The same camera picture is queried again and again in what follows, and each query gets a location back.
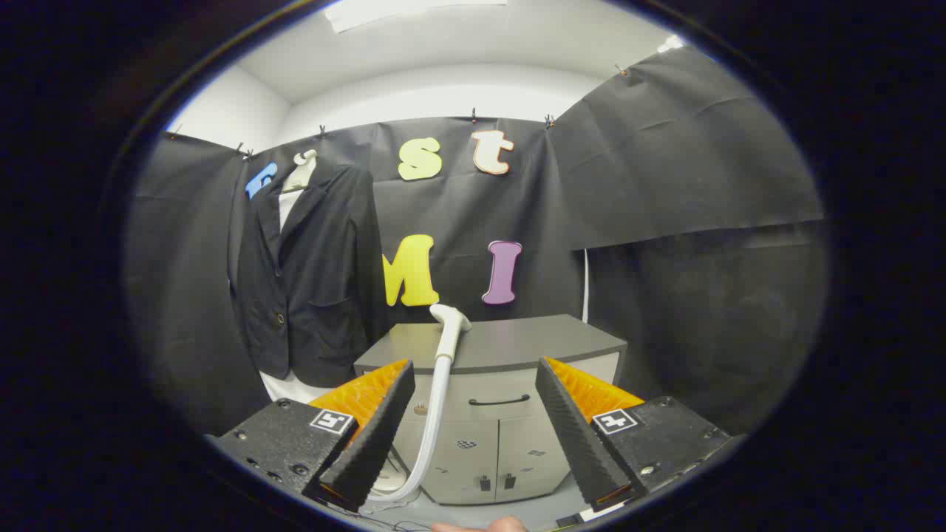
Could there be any black backdrop cloth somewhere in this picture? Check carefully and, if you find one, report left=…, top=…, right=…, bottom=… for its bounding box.
left=124, top=44, right=828, bottom=437

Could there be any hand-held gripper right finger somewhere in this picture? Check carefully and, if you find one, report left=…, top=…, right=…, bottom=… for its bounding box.
left=535, top=357, right=732, bottom=512

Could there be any long ceiling light panel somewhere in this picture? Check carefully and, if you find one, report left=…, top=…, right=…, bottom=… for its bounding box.
left=325, top=0, right=508, bottom=33

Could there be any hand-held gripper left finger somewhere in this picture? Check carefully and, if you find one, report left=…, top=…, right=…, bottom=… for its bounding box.
left=209, top=359, right=416, bottom=513

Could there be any black suit jacket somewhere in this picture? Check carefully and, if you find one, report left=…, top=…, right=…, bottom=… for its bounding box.
left=229, top=164, right=385, bottom=389

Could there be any cream plastic clothes hanger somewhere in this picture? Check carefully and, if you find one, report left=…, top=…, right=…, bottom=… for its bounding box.
left=281, top=149, right=319, bottom=194

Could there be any white garment steamer head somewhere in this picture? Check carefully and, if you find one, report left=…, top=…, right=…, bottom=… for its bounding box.
left=430, top=303, right=472, bottom=363

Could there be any grey cabinet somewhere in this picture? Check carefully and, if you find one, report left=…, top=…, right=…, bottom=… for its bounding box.
left=353, top=314, right=629, bottom=507

